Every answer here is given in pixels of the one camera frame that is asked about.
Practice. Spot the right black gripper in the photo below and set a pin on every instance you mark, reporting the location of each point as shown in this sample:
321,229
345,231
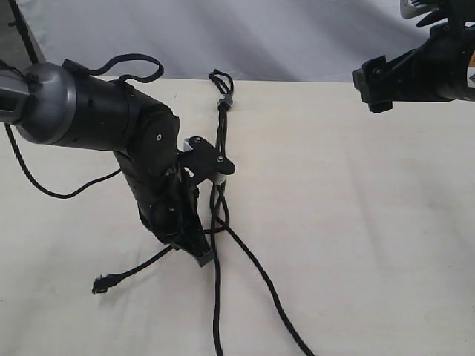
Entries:
441,70

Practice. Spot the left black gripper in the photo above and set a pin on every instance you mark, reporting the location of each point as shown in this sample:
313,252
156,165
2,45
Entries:
166,200

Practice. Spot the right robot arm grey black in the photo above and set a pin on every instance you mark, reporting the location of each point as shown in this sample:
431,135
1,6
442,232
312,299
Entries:
440,70

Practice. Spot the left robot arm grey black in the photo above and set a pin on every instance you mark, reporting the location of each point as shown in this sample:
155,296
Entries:
59,105

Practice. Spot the black stand pole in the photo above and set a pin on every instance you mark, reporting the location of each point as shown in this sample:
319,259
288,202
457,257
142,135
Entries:
22,28

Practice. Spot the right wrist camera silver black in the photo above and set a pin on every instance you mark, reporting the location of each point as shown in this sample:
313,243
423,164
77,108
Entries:
455,12

